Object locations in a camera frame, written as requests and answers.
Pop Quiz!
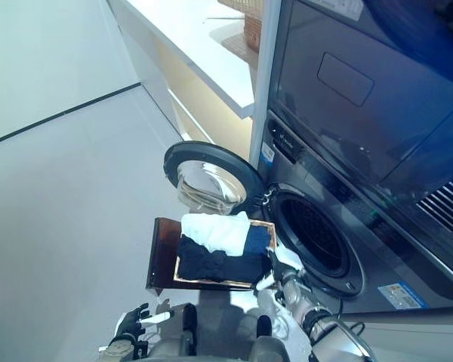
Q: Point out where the white-backed right robot hand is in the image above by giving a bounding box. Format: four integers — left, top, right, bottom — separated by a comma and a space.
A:
254, 247, 307, 292

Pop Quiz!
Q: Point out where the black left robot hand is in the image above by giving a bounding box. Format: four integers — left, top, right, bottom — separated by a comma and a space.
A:
112, 302, 174, 344

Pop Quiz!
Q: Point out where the blue garment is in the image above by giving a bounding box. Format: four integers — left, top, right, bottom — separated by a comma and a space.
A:
243, 224, 273, 259

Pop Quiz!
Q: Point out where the white garment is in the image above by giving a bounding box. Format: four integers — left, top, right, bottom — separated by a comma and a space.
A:
180, 210, 250, 259

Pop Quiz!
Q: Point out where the grey front-load washing machine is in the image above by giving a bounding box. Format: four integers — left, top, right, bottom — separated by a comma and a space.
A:
260, 109, 453, 314

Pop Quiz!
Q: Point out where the wicker laundry basket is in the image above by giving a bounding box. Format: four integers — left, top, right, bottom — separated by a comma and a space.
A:
173, 220, 280, 291

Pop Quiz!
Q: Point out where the silver right robot leg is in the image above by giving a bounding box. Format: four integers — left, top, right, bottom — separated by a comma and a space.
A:
248, 314, 310, 362

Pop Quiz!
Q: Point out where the black garment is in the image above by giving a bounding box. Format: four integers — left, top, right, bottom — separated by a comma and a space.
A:
177, 235, 273, 284

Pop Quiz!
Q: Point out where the brown acrylic stand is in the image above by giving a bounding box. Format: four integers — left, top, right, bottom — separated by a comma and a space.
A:
146, 217, 257, 297

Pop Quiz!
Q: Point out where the round glass washer door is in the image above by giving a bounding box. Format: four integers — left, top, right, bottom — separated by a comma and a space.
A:
163, 140, 267, 216

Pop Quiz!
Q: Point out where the blue energy label sticker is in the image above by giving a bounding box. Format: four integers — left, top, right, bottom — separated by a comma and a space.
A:
377, 282, 427, 312

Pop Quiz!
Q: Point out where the grey stacked dryer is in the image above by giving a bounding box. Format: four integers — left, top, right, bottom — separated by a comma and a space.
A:
266, 0, 453, 235

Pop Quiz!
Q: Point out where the small brown woven container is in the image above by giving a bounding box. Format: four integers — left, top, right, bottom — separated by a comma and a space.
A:
243, 0, 264, 50

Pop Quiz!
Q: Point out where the white counter cabinet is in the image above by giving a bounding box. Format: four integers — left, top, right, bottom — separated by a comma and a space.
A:
109, 0, 260, 152

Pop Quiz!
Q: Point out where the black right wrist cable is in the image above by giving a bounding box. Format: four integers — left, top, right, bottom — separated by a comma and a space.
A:
335, 297, 367, 336

